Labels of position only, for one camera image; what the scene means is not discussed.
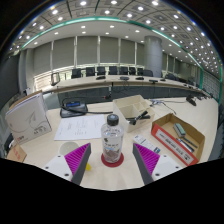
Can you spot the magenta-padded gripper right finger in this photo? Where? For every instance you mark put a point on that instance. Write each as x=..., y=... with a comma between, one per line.
x=146, y=157

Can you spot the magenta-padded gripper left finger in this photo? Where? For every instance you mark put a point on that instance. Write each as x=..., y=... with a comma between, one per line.
x=77, y=156

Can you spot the clear black-capped water bottle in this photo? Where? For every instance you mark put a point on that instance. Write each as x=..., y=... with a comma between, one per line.
x=112, y=140

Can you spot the small white packet box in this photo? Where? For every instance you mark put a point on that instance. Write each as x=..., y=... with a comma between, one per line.
x=146, y=144

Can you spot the brown red-labelled cardboard box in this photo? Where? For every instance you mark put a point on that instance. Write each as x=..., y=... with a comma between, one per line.
x=173, y=148

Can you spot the white printed paper sheet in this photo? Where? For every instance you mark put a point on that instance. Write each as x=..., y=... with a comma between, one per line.
x=80, y=126

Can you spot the flat round red coaster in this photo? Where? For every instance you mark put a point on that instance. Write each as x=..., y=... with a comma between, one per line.
x=112, y=164

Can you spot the green board eraser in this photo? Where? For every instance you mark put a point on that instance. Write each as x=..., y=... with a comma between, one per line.
x=179, y=130

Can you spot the black desk console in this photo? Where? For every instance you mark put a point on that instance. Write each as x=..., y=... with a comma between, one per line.
x=73, y=108

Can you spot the white desk organizer box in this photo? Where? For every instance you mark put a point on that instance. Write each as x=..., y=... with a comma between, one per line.
x=126, y=108

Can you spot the white cardboard box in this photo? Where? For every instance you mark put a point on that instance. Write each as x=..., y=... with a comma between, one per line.
x=28, y=118

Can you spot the long curved conference desk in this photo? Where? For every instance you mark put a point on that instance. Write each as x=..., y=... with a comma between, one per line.
x=116, y=85

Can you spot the row of black office chairs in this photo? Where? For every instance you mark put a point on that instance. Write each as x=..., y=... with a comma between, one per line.
x=100, y=71

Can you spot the group of ceiling lights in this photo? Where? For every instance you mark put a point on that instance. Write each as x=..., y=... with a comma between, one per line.
x=110, y=11

